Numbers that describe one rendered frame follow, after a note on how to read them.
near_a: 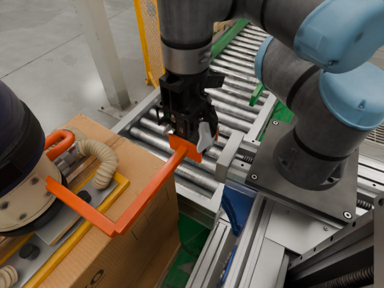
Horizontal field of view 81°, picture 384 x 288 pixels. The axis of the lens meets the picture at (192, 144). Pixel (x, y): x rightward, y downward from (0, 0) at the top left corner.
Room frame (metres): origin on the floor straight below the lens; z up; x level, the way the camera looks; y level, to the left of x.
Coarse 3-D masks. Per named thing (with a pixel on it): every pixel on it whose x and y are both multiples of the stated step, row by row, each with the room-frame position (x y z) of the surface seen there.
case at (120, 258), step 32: (96, 128) 0.50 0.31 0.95; (96, 160) 0.37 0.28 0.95; (128, 160) 0.37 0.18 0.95; (160, 160) 0.37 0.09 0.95; (128, 192) 0.27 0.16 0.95; (160, 192) 0.30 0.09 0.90; (160, 224) 0.27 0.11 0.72; (0, 256) 0.12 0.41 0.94; (96, 256) 0.12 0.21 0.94; (128, 256) 0.16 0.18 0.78
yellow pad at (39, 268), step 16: (80, 192) 0.25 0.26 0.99; (96, 192) 0.26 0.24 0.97; (112, 192) 0.26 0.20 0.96; (96, 208) 0.22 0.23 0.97; (80, 224) 0.18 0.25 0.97; (32, 240) 0.15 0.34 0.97; (64, 240) 0.15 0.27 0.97; (16, 256) 0.11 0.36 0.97; (32, 256) 0.11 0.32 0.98; (48, 256) 0.11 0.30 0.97; (64, 256) 0.12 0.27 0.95; (32, 272) 0.09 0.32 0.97; (48, 272) 0.09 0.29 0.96
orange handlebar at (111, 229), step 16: (48, 144) 0.32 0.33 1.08; (64, 144) 0.32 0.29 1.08; (176, 160) 0.27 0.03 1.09; (48, 176) 0.23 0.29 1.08; (160, 176) 0.23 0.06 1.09; (64, 192) 0.20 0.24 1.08; (144, 192) 0.20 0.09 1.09; (80, 208) 0.17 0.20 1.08; (128, 208) 0.17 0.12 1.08; (144, 208) 0.17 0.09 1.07; (96, 224) 0.14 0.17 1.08; (112, 224) 0.14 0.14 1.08; (128, 224) 0.14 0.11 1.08
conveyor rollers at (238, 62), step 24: (240, 48) 1.79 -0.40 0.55; (240, 72) 1.48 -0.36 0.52; (216, 96) 1.18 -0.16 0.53; (240, 96) 1.20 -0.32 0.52; (264, 96) 1.21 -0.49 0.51; (144, 120) 0.94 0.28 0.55; (240, 120) 0.94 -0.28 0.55; (168, 144) 0.76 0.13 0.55; (216, 144) 0.79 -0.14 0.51; (192, 192) 0.47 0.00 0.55
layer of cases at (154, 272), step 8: (176, 224) 0.36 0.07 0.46; (176, 232) 0.35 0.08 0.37; (168, 240) 0.30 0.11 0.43; (176, 240) 0.35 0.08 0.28; (160, 248) 0.26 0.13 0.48; (168, 248) 0.29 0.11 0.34; (176, 248) 0.34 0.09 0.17; (160, 256) 0.24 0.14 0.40; (168, 256) 0.28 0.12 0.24; (152, 264) 0.20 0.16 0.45; (160, 264) 0.23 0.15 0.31; (144, 272) 0.17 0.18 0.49; (152, 272) 0.19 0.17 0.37; (160, 272) 0.21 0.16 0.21; (144, 280) 0.15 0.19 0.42; (152, 280) 0.17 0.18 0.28
